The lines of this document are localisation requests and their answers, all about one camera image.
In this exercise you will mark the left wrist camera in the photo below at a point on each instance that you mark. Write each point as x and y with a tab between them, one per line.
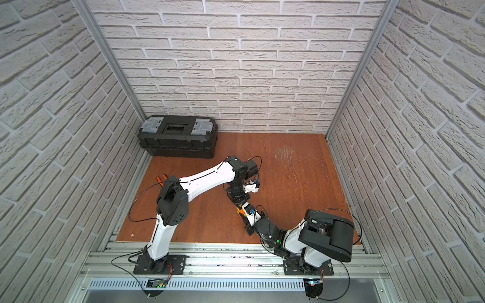
252	186

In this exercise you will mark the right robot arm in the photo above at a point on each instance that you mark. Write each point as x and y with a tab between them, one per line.
308	247

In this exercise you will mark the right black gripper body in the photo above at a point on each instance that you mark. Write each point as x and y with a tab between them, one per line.
251	230

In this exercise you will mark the orange handled pliers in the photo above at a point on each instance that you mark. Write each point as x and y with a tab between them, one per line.
161	180

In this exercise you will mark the black plastic toolbox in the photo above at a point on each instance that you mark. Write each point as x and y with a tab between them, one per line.
179	136

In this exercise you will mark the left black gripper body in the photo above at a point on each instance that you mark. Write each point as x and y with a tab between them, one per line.
236	197

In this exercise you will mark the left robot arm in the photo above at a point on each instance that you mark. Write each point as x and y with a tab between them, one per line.
176	194

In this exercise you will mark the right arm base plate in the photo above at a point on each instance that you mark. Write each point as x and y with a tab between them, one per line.
296	266

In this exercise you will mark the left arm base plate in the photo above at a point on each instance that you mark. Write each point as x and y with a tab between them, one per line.
173	264

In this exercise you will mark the aluminium rail frame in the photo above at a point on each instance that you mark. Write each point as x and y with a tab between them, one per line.
226	267

